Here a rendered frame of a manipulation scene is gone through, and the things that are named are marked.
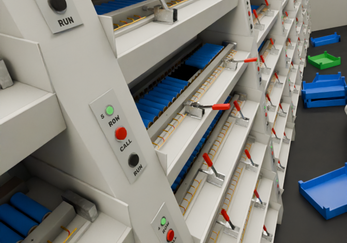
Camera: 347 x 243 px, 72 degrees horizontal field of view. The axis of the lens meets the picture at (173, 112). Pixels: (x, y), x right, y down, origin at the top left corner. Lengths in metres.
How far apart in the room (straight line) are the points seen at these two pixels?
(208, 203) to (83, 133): 0.40
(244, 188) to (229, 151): 0.21
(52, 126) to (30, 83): 0.05
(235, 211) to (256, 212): 0.26
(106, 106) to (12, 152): 0.10
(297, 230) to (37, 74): 1.32
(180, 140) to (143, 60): 0.17
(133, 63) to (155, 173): 0.16
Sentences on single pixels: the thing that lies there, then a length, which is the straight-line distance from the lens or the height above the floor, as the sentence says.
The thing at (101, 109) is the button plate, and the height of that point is 1.06.
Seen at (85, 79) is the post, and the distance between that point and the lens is 0.28.
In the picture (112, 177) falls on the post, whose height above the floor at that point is 0.98.
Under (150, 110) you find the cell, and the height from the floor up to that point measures 0.96.
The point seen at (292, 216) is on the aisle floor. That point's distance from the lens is 1.46.
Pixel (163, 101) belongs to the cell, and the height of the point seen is 0.95.
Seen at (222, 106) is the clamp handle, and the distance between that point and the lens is 0.49.
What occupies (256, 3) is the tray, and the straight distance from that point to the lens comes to 1.57.
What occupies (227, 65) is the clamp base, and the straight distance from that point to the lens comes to 0.74.
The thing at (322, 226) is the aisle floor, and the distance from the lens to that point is 1.44.
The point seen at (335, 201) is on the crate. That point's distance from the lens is 1.53.
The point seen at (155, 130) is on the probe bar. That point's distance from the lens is 0.44.
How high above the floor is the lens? 1.15
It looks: 25 degrees down
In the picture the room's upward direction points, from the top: 20 degrees counter-clockwise
